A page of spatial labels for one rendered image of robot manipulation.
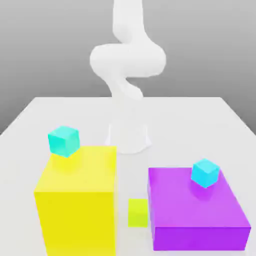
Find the large purple box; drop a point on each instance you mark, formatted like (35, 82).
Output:
(190, 210)

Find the small turquoise cube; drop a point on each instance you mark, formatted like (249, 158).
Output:
(63, 141)

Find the small lime yellow cube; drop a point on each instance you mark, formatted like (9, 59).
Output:
(137, 212)

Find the large yellow box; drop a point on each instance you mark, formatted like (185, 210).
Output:
(80, 200)

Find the small sky blue cube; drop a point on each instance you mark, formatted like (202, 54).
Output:
(205, 173)

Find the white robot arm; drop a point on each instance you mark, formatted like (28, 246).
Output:
(128, 60)

